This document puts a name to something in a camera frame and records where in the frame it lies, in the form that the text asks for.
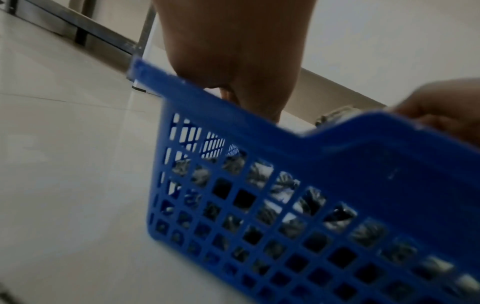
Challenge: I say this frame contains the person's right hand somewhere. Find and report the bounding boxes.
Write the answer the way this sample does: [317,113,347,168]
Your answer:
[388,77,480,141]

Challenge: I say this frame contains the person's left hand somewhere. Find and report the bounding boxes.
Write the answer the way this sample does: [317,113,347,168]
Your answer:
[151,0,317,125]

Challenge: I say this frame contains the blue plastic mesh basket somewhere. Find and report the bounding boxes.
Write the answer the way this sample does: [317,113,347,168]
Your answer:
[127,56,480,304]

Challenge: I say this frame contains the black item packet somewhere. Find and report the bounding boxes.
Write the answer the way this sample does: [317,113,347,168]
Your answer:
[313,105,362,128]

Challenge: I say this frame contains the black packets labelled A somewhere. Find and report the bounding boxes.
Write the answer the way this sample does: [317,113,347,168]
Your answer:
[160,145,480,304]

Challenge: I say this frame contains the white shelf unit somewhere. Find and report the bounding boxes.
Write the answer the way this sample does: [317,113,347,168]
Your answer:
[295,0,480,127]

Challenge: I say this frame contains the metal frame shelf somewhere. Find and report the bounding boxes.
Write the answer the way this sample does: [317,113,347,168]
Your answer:
[0,0,159,93]

